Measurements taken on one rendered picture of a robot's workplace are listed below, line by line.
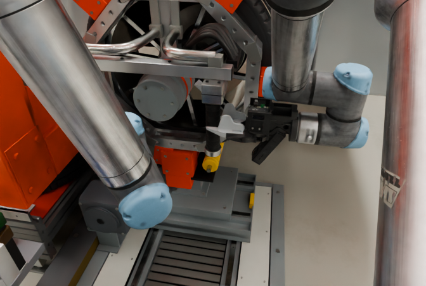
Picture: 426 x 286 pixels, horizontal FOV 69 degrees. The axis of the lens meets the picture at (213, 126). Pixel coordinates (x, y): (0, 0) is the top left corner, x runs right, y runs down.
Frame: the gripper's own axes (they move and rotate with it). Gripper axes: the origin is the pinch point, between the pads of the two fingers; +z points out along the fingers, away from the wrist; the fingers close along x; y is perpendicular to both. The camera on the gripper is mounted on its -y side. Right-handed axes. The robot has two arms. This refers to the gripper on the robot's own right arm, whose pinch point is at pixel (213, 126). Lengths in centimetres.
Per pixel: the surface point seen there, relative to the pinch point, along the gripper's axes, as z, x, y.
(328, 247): -48, -34, -83
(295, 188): -35, -70, -83
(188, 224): 15, -23, -67
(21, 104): 56, -2, -1
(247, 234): -11, -23, -69
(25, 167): 55, 5, -17
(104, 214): 41, -5, -46
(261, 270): -18, -12, -75
